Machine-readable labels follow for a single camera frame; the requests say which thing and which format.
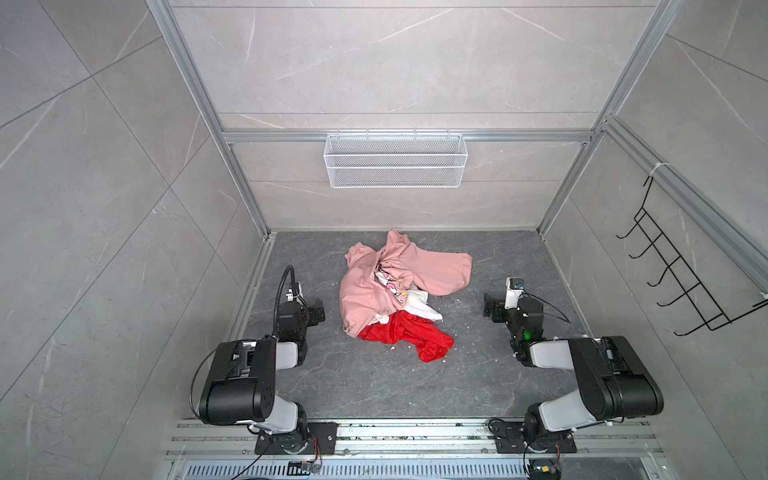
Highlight pink cloth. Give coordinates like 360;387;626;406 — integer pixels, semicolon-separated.
340;230;473;338

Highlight red cloth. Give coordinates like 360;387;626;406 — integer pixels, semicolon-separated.
358;310;455;363

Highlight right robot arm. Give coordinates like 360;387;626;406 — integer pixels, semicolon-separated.
483;292;664;455

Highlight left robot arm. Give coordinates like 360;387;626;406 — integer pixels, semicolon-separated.
191;300;338;457

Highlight white patterned cloth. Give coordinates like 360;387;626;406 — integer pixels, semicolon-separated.
375;270;443;322

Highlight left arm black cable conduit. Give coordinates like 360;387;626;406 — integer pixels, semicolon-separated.
272;264;298;340

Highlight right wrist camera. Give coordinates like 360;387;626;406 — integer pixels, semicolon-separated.
504;277;525;310

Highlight white wire mesh basket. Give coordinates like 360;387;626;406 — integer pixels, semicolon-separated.
323;133;469;189

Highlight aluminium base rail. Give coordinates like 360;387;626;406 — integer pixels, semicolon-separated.
160;418;675;479

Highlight black wire hook rack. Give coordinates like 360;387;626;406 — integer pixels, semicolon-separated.
615;176;767;337

